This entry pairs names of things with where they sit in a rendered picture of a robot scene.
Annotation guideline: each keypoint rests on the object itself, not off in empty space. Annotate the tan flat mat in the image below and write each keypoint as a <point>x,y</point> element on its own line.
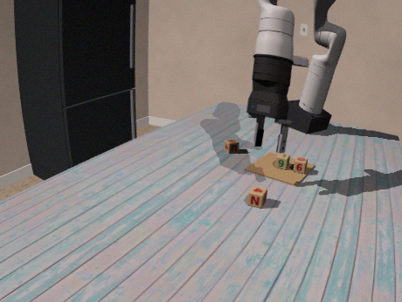
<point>265,166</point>

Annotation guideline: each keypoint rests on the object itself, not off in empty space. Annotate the tan block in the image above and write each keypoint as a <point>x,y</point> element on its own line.
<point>300,165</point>
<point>231,146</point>
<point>282,161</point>
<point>257,197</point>

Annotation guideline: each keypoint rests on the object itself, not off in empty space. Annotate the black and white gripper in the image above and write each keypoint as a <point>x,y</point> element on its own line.
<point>273,60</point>

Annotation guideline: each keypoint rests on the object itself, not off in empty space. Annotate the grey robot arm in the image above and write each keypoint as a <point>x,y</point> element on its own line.
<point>328,35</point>

